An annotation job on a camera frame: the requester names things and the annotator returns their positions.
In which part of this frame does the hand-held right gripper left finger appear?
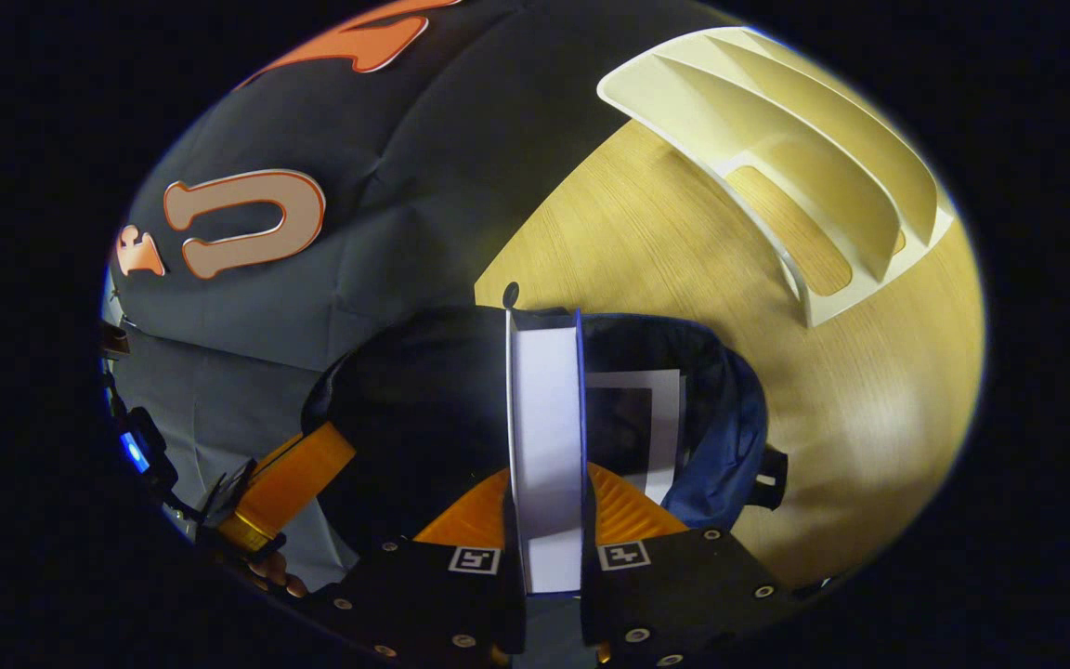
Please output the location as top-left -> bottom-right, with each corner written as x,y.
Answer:
307,467 -> 528,668

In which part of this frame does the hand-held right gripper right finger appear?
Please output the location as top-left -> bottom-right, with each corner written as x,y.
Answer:
581,462 -> 801,668

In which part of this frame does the portrait cover book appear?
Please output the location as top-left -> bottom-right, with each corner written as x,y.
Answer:
584,369 -> 685,507

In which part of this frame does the blue schoolbag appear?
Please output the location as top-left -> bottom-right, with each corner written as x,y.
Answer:
301,305 -> 789,558

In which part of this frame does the blue cover book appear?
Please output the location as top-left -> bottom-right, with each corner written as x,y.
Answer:
504,308 -> 589,596

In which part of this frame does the white bookshelf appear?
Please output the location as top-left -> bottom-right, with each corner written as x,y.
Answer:
596,26 -> 959,328

